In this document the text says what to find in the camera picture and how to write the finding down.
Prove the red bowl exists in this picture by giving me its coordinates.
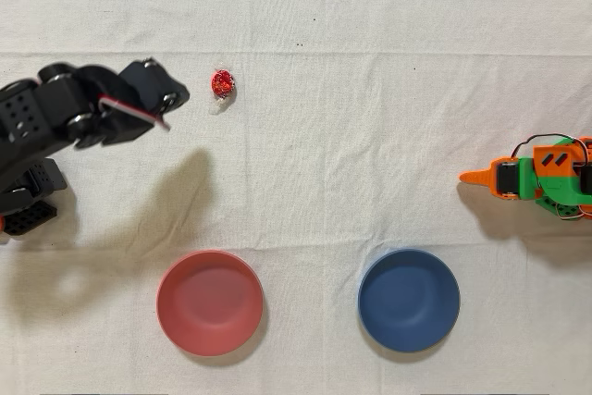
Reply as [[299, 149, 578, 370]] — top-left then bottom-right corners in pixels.
[[155, 249, 265, 358]]

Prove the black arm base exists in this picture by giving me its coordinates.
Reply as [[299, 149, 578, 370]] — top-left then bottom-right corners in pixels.
[[0, 200, 59, 237]]

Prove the white tablecloth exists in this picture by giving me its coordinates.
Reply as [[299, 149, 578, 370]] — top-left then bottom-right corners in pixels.
[[0, 0, 592, 395]]

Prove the red foil-wrapped candy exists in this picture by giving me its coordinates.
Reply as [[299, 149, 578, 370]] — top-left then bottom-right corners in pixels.
[[208, 68, 238, 115]]

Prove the blue bowl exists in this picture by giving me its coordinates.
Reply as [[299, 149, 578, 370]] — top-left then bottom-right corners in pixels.
[[356, 247, 462, 353]]

